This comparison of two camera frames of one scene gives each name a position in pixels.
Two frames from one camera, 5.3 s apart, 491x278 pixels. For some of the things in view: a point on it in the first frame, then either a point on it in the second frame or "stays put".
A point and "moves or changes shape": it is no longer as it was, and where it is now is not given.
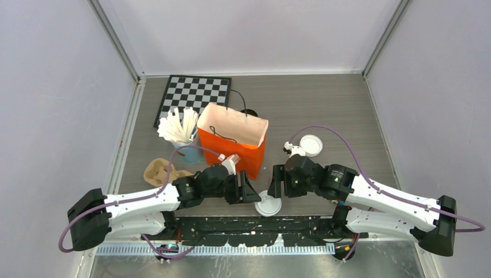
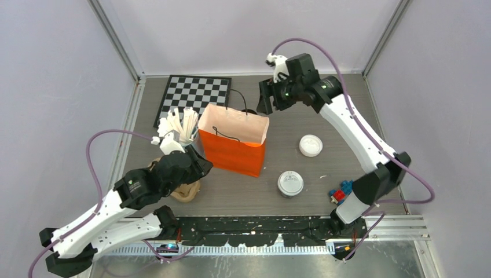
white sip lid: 269,205 moves or changes shape
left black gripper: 249,194 -> 201,167
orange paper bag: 226,131 stays put
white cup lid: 312,145 stays put
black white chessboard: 183,91 stays put
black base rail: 256,230 stays put
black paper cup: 250,112 stays put
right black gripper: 279,173 -> 267,88
